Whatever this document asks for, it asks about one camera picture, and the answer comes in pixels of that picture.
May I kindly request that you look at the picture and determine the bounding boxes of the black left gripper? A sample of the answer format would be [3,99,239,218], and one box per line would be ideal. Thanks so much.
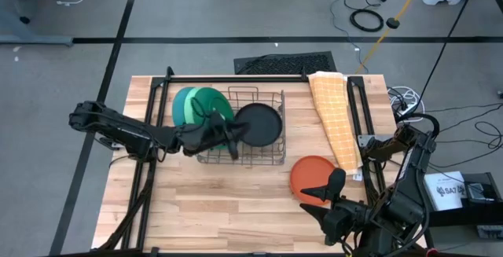
[180,112,252,161]

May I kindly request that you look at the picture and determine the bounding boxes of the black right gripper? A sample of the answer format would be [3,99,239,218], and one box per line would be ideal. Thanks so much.
[299,167,373,247]

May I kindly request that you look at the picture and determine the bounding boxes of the grey wire dish rack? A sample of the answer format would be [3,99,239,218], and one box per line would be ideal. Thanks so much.
[195,86,287,167]

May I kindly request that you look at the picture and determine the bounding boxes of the orange plastic plate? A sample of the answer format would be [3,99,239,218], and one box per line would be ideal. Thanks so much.
[289,155,339,207]

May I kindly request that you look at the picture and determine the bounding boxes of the black plastic plate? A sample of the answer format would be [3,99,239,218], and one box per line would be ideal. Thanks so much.
[233,102,284,148]

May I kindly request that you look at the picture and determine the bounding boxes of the teal plastic plate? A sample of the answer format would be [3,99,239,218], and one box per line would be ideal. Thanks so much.
[171,86,197,127]

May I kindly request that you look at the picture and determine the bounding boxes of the yellow checked dish towel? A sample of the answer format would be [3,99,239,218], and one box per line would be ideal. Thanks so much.
[307,71,365,176]

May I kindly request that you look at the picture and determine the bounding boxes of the black rubber floor mat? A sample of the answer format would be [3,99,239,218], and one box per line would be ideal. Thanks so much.
[233,50,338,75]

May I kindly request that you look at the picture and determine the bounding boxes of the white printed box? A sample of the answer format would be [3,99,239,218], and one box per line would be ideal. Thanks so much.
[423,170,469,212]

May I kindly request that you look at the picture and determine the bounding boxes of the black electronics box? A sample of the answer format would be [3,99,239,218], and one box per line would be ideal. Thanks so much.
[461,172,503,229]

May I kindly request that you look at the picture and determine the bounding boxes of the grey desk base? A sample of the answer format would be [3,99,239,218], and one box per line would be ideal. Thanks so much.
[0,0,75,48]

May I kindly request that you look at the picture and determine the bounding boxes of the black aluminium table frame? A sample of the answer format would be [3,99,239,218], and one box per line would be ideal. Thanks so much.
[92,66,394,252]

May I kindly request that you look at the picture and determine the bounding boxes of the grey metal bracket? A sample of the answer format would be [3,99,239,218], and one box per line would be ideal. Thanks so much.
[357,134,384,148]

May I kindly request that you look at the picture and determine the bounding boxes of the white coiled cable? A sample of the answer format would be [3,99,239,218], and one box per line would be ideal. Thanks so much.
[387,86,425,123]

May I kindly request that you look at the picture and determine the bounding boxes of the coiled black cable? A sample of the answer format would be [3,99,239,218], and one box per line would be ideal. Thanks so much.
[349,8,385,33]

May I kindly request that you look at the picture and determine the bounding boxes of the thick black slanted cable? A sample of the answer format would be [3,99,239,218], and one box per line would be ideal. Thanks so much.
[412,0,485,112]

